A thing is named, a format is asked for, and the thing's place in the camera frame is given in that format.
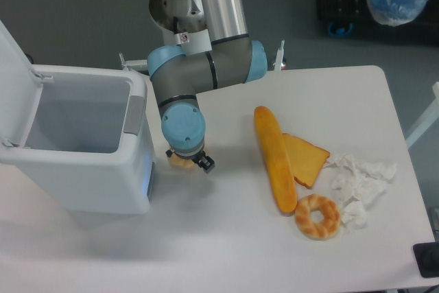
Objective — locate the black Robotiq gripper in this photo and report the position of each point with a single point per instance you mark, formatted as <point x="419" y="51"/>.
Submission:
<point x="198" y="156"/>

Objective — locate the round pale bread roll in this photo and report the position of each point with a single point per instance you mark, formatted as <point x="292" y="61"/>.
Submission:
<point x="179" y="163"/>

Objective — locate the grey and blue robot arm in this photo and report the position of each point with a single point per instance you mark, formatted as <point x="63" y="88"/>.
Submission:
<point x="211" y="50"/>

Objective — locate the long orange baguette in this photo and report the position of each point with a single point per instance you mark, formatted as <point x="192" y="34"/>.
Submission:
<point x="276" y="160"/>

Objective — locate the orange toast slice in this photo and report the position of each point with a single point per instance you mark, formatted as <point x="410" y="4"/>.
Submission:
<point x="306" y="159"/>

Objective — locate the white open trash bin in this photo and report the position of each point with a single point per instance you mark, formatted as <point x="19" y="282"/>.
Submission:
<point x="81" y="134"/>

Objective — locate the crumpled white tissue paper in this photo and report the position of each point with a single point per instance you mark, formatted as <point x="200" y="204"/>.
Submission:
<point x="357" y="186"/>

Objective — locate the black wheeled cart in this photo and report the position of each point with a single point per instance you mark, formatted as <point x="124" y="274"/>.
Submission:
<point x="342" y="15"/>

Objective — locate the black device at table edge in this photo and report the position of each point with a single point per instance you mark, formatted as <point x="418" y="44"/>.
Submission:
<point x="426" y="255"/>

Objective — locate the braided ring bread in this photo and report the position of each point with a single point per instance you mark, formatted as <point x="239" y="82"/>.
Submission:
<point x="317" y="217"/>

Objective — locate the white frame at right edge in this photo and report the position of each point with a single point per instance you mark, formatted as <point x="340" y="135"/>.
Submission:
<point x="424" y="121"/>

